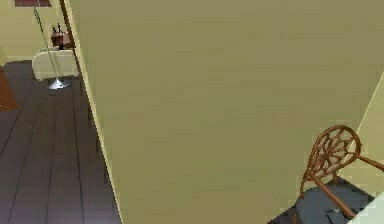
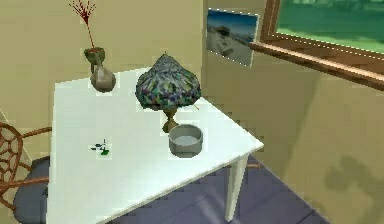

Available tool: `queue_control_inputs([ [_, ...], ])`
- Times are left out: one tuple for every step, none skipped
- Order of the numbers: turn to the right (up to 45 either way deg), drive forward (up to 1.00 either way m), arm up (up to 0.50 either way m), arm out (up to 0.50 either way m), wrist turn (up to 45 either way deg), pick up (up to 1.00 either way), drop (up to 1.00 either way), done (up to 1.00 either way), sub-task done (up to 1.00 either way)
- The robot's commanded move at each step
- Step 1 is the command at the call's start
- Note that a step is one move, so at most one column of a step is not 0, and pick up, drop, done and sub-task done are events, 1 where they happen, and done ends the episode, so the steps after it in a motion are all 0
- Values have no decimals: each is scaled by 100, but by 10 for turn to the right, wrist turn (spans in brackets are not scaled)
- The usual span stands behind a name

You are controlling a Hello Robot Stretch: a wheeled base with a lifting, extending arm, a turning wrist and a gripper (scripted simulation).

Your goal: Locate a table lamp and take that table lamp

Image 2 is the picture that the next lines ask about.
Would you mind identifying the white table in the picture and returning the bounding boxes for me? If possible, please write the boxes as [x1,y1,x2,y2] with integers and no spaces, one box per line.
[45,66,265,224]

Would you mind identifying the grey bulbous vase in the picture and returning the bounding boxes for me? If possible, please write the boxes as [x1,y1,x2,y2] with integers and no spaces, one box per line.
[89,60,117,94]

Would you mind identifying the grey round bowl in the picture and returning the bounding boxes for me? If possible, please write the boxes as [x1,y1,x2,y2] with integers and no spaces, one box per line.
[168,123,204,159]

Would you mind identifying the brown lattice chair grey cushion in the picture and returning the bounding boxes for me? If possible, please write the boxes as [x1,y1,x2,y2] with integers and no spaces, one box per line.
[0,121,53,224]

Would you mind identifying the stained glass table lamp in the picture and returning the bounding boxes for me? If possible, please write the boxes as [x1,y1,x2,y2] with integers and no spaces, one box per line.
[135,52,202,134]

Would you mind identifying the wooden framed window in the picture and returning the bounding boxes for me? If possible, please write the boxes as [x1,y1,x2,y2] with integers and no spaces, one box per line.
[249,0,384,92]

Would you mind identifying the green vase with red twigs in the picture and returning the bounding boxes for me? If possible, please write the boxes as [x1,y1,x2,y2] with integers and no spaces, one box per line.
[68,0,106,75]

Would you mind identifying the small green blue object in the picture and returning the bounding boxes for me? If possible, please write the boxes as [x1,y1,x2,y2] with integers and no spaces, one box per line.
[90,138,111,158]

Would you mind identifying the framed landscape picture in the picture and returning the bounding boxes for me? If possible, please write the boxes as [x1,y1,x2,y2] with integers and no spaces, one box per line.
[205,8,260,68]

